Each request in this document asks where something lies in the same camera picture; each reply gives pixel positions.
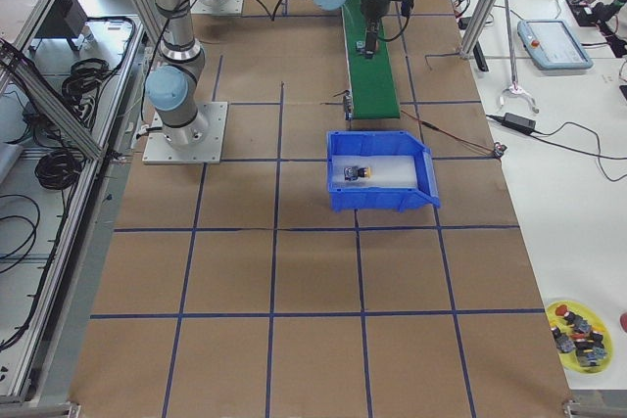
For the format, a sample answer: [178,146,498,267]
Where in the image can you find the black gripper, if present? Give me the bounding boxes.
[360,0,393,54]

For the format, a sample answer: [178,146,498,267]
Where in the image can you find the red mushroom push button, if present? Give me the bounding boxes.
[355,40,378,59]

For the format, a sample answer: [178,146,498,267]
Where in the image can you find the yellow mushroom push button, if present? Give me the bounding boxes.
[343,165,372,182]

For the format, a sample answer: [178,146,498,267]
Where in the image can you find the yellow plate of buttons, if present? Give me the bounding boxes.
[545,300,613,374]

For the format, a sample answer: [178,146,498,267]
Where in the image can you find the green conveyor belt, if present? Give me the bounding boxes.
[342,0,401,120]

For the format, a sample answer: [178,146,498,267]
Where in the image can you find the blue bin right side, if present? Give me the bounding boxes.
[326,130,441,211]

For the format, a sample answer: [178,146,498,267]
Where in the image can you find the white foam pad right bin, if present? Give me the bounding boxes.
[328,155,418,189]

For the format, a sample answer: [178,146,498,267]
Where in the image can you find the black power brick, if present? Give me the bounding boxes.
[502,113,536,135]

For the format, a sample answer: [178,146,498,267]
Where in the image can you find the teach pendant tablet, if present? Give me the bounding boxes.
[516,20,594,70]

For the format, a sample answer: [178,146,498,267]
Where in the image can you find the red black conveyor wires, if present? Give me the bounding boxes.
[401,112,506,160]

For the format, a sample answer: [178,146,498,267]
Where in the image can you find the green handled reach grabber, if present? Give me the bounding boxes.
[497,0,540,114]

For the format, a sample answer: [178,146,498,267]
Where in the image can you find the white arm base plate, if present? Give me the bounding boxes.
[143,102,228,164]

